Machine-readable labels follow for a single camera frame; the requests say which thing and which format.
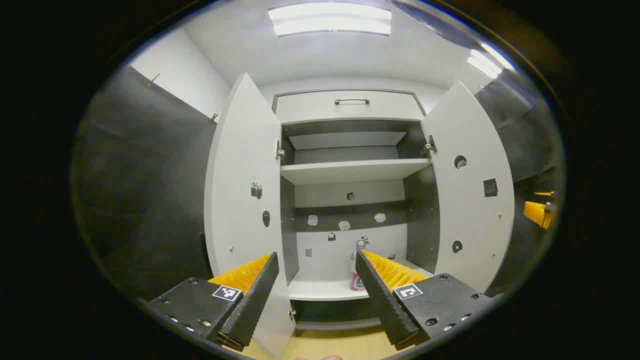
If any white cabinet shelf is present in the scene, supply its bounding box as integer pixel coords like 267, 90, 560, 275
287, 260, 436, 302
280, 158, 432, 186

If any white door with cat sticker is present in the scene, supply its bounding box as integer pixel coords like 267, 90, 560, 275
420, 81, 516, 293

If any white cabinet drawer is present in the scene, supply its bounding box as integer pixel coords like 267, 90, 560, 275
274, 90, 427, 125

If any black backdrop cloth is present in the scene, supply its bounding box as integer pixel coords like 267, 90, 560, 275
72, 65, 566, 301

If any white door with phone sticker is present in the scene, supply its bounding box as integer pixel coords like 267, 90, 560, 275
203, 72, 297, 358

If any ceiling light panel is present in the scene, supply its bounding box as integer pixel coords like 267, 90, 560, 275
466, 42, 516, 80
268, 2, 392, 37

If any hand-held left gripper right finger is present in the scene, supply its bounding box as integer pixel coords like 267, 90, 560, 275
355, 248, 496, 351

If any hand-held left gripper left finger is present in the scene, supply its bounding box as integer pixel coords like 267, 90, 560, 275
141, 251, 281, 352

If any silver bottle with printed label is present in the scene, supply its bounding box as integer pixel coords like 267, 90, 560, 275
349, 239, 371, 292

